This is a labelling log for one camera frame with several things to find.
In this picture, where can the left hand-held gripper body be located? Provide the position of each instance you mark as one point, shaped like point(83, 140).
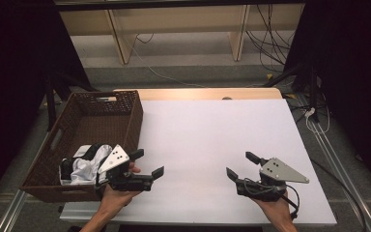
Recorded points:
point(132, 182)

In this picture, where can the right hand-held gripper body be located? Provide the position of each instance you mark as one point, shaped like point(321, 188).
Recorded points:
point(278, 172)

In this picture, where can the brown wicker basket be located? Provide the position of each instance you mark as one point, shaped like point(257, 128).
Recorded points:
point(103, 125)

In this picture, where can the white underwear with black waistband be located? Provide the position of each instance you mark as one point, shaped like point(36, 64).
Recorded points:
point(87, 167)

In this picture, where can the person's left hand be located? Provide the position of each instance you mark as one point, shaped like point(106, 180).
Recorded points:
point(117, 198)

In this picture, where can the person's right hand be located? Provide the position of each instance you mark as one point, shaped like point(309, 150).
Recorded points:
point(275, 211)

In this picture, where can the white table mat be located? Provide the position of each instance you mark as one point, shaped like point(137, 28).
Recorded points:
point(206, 138)

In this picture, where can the light wooden table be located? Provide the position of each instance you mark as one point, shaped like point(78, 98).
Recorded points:
point(190, 94)

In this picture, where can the black tripod stand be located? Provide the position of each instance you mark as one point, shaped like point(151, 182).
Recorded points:
point(50, 103)
point(310, 87)

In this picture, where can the black curtain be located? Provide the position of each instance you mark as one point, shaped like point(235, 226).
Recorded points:
point(351, 64)
point(16, 80)

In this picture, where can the light wooden shelf unit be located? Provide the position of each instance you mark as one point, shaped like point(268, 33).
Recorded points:
point(174, 19)

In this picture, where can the aluminium rail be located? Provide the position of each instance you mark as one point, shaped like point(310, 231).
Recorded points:
point(11, 211)
point(344, 174)

